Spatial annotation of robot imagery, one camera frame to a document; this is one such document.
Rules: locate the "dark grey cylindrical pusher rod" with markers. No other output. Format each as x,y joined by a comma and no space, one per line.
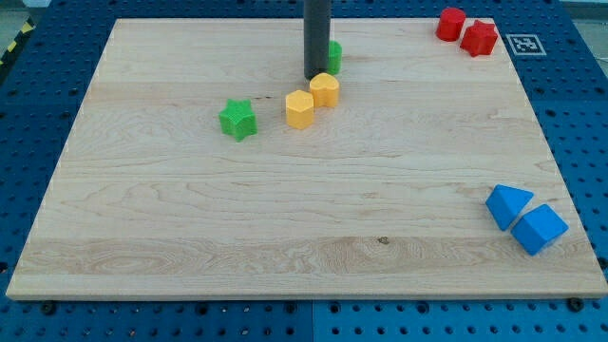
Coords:
316,29

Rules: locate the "light wooden board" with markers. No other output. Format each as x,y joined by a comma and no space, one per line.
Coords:
383,196

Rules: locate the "green star block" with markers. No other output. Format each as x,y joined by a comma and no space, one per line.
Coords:
237,119

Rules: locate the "black bolt front right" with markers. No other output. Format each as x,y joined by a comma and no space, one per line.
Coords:
575,304

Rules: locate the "black bolt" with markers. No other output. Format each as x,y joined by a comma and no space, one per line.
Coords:
48,308
575,304

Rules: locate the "blue cube block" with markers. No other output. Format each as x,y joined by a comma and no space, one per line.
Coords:
538,228

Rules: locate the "red star block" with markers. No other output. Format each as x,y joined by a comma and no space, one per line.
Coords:
479,39

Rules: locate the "yellow hexagon block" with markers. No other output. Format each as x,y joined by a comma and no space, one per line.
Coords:
299,109

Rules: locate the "black bolt front left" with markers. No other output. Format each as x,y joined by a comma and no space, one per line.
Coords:
48,308

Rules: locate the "white fiducial marker tag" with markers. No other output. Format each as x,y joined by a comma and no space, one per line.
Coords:
523,44

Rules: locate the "green circle block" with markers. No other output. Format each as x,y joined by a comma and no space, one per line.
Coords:
335,58

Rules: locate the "yellow heart block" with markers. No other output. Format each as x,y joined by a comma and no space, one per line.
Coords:
325,89

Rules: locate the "red circle block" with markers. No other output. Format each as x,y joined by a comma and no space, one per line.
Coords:
450,24

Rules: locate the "blue triangle block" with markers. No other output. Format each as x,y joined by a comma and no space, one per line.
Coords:
505,203

